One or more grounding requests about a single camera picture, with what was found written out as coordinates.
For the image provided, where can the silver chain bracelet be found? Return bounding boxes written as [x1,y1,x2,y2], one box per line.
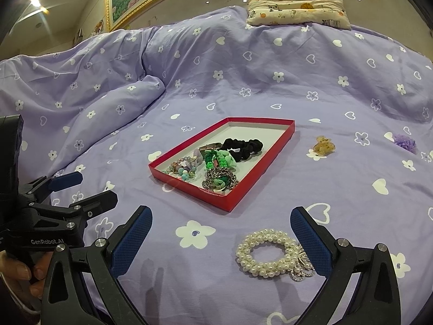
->
[202,167,240,192]

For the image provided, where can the person's left hand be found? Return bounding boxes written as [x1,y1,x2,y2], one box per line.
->
[0,251,55,312]

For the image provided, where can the green hair tie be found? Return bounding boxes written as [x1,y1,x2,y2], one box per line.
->
[205,149,239,171]

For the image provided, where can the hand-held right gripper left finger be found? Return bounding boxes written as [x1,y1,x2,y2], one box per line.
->
[41,205,153,325]

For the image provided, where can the ceiling light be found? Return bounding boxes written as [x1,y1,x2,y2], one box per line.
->
[20,0,51,17]

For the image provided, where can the purple floral blanket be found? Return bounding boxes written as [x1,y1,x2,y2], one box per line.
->
[0,5,433,325]

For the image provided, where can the black scrunchie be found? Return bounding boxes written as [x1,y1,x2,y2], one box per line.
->
[221,138,264,162]

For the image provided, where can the white pearl bracelet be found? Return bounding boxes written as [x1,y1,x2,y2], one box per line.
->
[236,229,317,282]

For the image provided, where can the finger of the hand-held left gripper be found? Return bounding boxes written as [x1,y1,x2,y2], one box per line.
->
[69,190,118,231]
[25,172,84,204]

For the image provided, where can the cream animal print pillow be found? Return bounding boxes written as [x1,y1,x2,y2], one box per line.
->
[246,0,351,30]

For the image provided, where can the colourful beaded bracelet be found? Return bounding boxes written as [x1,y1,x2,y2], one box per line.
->
[162,156,200,181]

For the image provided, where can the amber hair claw clip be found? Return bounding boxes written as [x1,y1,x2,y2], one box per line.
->
[312,135,336,156]

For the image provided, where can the red tray box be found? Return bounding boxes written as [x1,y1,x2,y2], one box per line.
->
[148,117,296,212]

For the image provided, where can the purple flower hair clip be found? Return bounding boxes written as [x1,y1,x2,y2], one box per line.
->
[392,134,418,153]

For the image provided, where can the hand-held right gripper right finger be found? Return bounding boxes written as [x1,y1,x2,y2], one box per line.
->
[290,206,411,325]

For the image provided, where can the purple hair tie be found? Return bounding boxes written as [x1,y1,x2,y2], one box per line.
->
[189,152,205,171]

